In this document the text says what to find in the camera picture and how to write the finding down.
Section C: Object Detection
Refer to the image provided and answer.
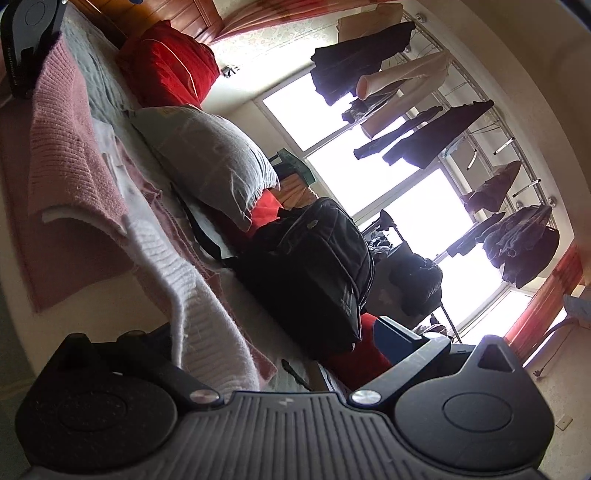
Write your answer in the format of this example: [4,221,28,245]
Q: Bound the brown bedside box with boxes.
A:
[276,178,320,208]

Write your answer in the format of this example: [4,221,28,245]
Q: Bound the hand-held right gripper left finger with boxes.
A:
[54,323,225,411]

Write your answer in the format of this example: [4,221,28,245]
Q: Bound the red pillow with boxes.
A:
[115,21,221,109]
[249,189,393,391]

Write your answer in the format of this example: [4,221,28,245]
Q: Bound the black backpack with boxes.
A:
[233,198,376,361]

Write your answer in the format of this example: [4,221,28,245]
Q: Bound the wooden headboard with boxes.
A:
[71,0,225,47]

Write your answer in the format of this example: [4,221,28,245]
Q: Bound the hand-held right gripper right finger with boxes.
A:
[346,316,515,411]

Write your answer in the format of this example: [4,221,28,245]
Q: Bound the pink and white sweater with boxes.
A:
[0,32,278,393]

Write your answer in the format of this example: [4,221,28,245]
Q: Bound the brown hanging garment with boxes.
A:
[461,161,522,214]

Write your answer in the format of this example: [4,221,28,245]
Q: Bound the dark clothes pile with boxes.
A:
[388,251,444,319]

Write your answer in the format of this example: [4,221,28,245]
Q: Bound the metal ceiling drying rack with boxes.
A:
[397,9,559,232]

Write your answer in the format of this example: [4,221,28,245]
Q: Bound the dark grey hanging clothes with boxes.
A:
[445,205,560,289]

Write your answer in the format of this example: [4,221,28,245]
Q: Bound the small green stool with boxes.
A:
[268,148,315,185]

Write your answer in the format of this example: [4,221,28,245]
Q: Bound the dark hanging trousers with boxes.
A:
[353,105,444,161]

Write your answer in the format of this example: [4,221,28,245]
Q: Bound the grey-green checked pillow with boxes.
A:
[127,105,281,232]

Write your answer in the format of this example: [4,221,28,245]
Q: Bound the black hanging shirt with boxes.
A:
[382,99,495,171]

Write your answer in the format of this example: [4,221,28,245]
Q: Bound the orange patterned curtain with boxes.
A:
[504,242,585,358]
[217,0,407,44]

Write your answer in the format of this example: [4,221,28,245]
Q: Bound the beige hanging garment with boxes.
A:
[336,2,404,47]

